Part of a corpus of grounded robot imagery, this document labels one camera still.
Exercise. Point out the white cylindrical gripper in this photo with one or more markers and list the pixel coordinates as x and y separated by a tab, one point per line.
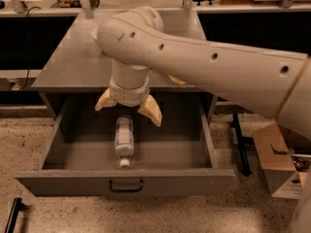
128	93

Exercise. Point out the clear plastic water bottle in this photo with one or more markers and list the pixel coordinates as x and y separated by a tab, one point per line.
124	141

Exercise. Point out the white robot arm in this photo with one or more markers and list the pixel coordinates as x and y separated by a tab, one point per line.
271	83

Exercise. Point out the grey cabinet counter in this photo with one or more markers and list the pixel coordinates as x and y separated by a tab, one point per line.
78	65

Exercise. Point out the grey open top drawer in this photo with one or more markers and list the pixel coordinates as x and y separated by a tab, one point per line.
175	159

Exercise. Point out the green and yellow sponge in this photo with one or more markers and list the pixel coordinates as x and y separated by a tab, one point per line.
176	81

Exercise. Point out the white ceramic bowl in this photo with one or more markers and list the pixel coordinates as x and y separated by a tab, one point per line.
93	34

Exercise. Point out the black stand leg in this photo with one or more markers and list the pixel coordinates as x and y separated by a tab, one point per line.
246	171

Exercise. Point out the black bar on floor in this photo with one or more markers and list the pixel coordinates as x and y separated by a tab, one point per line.
17	207

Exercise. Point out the cardboard box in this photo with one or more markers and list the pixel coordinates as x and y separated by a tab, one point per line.
284	157

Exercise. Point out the black drawer handle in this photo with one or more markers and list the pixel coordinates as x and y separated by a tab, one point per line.
127	187

